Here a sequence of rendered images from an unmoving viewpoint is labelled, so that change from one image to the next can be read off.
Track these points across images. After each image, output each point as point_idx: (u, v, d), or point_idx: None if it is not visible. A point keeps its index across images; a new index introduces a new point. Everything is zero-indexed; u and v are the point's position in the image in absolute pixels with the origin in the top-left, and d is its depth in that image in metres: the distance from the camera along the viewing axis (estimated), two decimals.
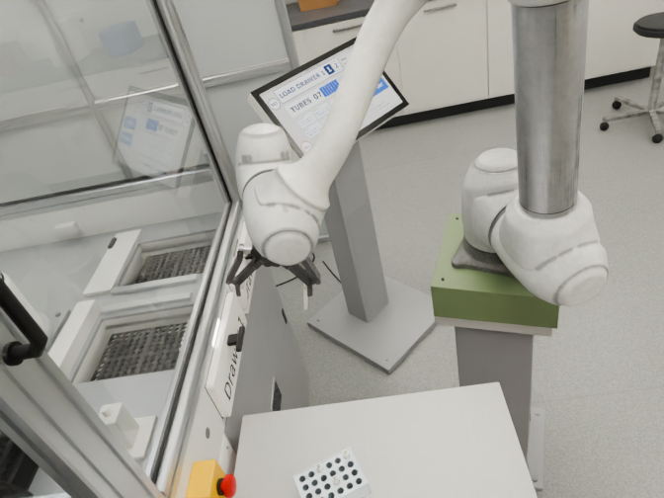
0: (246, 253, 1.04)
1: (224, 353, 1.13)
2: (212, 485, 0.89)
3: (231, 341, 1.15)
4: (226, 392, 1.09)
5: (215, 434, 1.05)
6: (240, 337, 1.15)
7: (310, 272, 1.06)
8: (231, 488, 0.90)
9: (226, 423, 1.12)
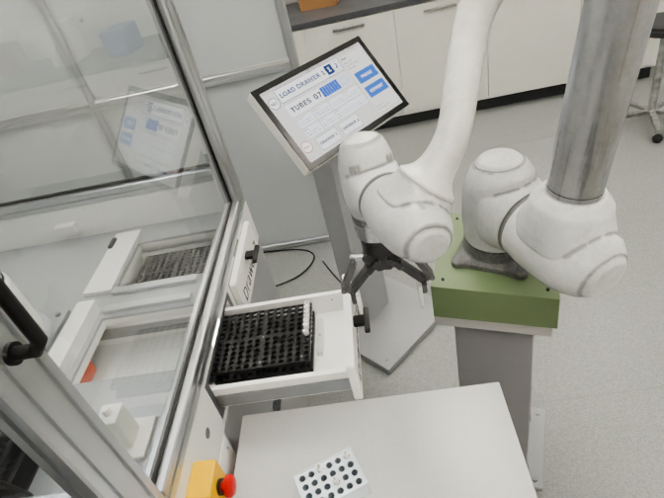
0: (358, 261, 1.06)
1: (354, 334, 1.09)
2: (212, 485, 0.89)
3: (359, 322, 1.11)
4: (359, 373, 1.06)
5: (215, 434, 1.05)
6: (368, 318, 1.12)
7: (423, 269, 1.06)
8: (231, 488, 0.90)
9: (226, 423, 1.12)
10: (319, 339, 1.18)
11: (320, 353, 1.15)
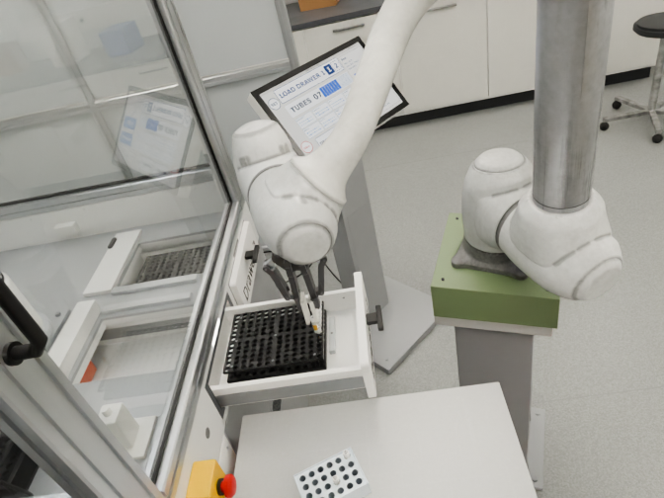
0: (272, 265, 0.99)
1: (367, 332, 1.09)
2: (212, 485, 0.89)
3: (372, 320, 1.11)
4: (373, 372, 1.06)
5: (215, 434, 1.05)
6: (380, 316, 1.11)
7: (320, 281, 1.00)
8: (231, 488, 0.90)
9: (226, 423, 1.12)
10: (331, 337, 1.18)
11: (333, 351, 1.15)
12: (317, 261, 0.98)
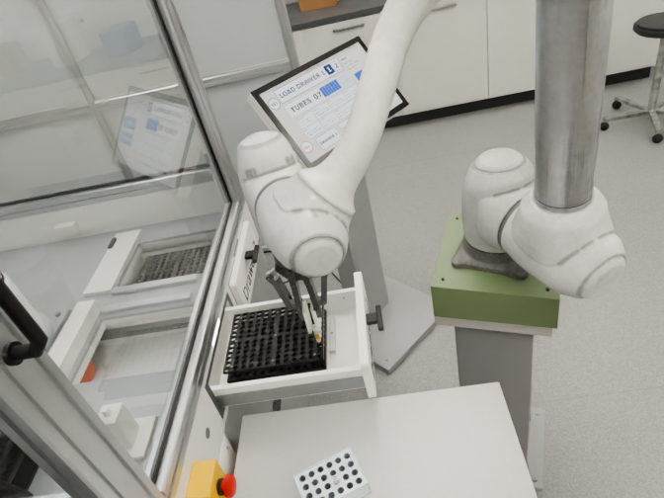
0: (275, 275, 0.99)
1: (367, 332, 1.09)
2: (212, 485, 0.89)
3: (372, 320, 1.11)
4: (373, 372, 1.06)
5: (215, 434, 1.05)
6: (380, 316, 1.11)
7: (323, 290, 1.00)
8: (231, 488, 0.90)
9: (226, 423, 1.12)
10: (331, 337, 1.18)
11: (333, 351, 1.15)
12: None
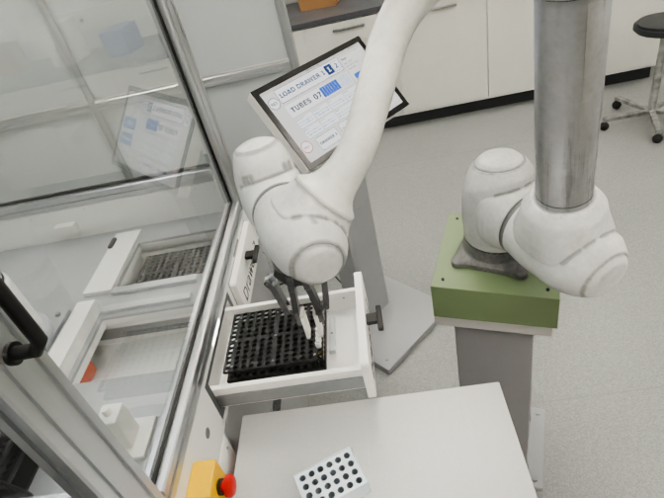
0: (274, 280, 0.98)
1: (367, 332, 1.09)
2: (212, 485, 0.89)
3: (372, 320, 1.11)
4: (373, 372, 1.06)
5: (215, 434, 1.05)
6: (380, 316, 1.11)
7: (325, 295, 0.99)
8: (231, 488, 0.90)
9: (226, 423, 1.12)
10: (331, 337, 1.18)
11: (333, 351, 1.15)
12: None
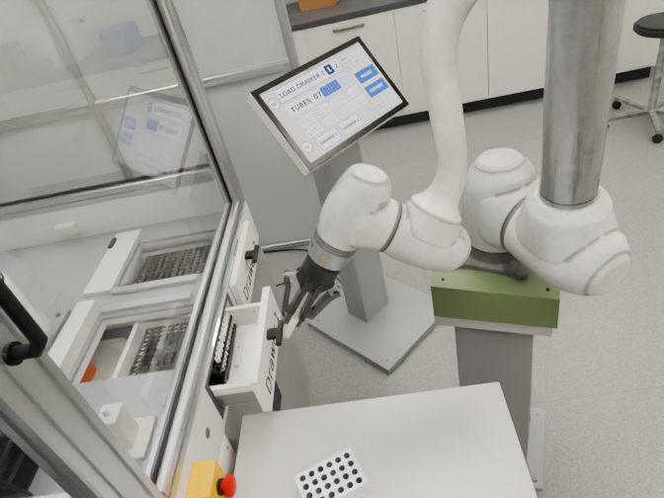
0: (292, 278, 1.04)
1: (264, 347, 1.11)
2: (212, 485, 0.89)
3: (271, 335, 1.14)
4: (267, 386, 1.08)
5: (215, 434, 1.05)
6: (280, 331, 1.14)
7: (319, 308, 1.09)
8: (231, 488, 0.90)
9: (226, 423, 1.12)
10: (237, 351, 1.21)
11: (236, 365, 1.18)
12: (331, 293, 1.06)
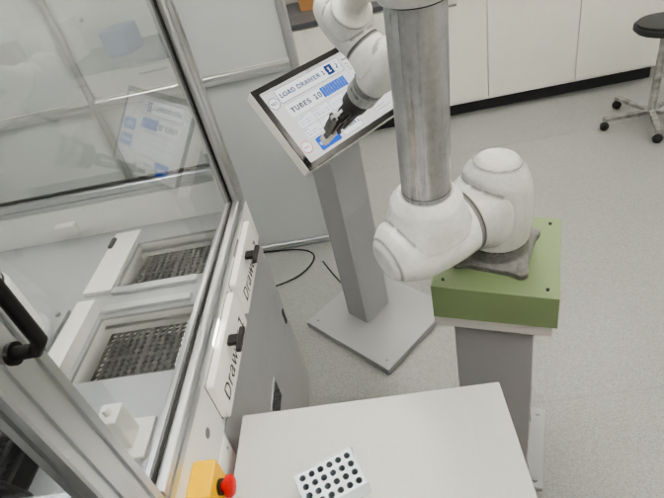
0: (337, 117, 1.43)
1: (224, 353, 1.13)
2: (212, 485, 0.89)
3: (231, 341, 1.15)
4: (226, 392, 1.09)
5: (215, 434, 1.05)
6: (240, 337, 1.15)
7: (351, 122, 1.51)
8: (231, 488, 0.90)
9: (226, 423, 1.12)
10: None
11: None
12: None
